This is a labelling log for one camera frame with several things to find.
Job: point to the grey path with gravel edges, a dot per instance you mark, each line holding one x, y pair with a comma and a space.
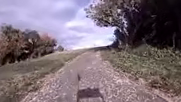
88, 74

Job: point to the grass field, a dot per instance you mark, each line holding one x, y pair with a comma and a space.
14, 77
154, 65

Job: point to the row of brownish bushes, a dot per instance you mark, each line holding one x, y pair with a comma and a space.
10, 47

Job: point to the row of dark trees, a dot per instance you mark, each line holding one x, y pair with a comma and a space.
160, 10

